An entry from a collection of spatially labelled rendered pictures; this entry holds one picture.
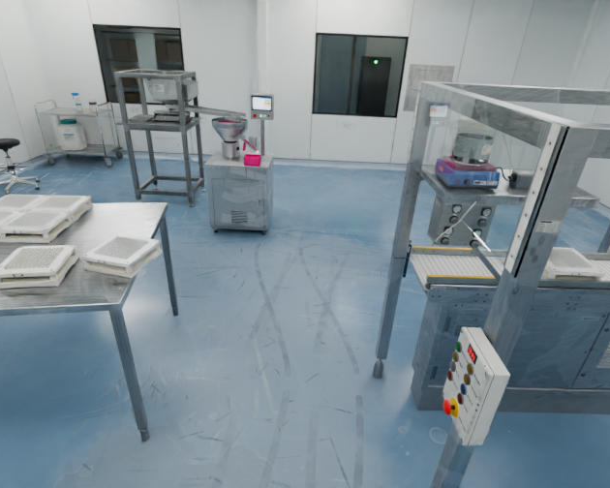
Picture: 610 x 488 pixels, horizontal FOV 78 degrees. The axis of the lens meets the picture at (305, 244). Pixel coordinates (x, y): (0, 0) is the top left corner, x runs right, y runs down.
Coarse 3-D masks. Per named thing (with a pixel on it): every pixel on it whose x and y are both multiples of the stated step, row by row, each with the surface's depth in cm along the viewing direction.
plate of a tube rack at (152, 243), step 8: (152, 240) 185; (96, 248) 176; (144, 248) 178; (152, 248) 180; (88, 256) 170; (96, 256) 170; (104, 256) 170; (136, 256) 172; (144, 256) 175; (112, 264) 167; (120, 264) 166; (128, 264) 165
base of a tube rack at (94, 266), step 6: (150, 252) 184; (156, 252) 185; (144, 258) 179; (150, 258) 180; (84, 264) 172; (90, 264) 172; (96, 264) 172; (102, 264) 172; (108, 264) 173; (138, 264) 174; (144, 264) 176; (90, 270) 172; (96, 270) 171; (102, 270) 170; (108, 270) 169; (114, 270) 169; (120, 270) 169; (138, 270) 173; (126, 276) 168; (132, 276) 168
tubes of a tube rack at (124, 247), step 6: (120, 240) 182; (126, 240) 183; (132, 240) 183; (108, 246) 177; (114, 246) 177; (120, 246) 178; (126, 246) 178; (132, 246) 178; (108, 252) 172; (114, 252) 172; (120, 252) 173; (126, 252) 172
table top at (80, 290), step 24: (96, 216) 225; (120, 216) 226; (144, 216) 227; (72, 240) 197; (96, 240) 198; (24, 288) 159; (48, 288) 159; (72, 288) 160; (96, 288) 161; (120, 288) 162; (0, 312) 147; (24, 312) 148; (48, 312) 150; (72, 312) 151
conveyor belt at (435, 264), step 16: (416, 256) 193; (432, 256) 194; (448, 256) 195; (464, 256) 195; (416, 272) 184; (432, 272) 179; (448, 272) 180; (464, 272) 181; (480, 272) 181; (608, 272) 186
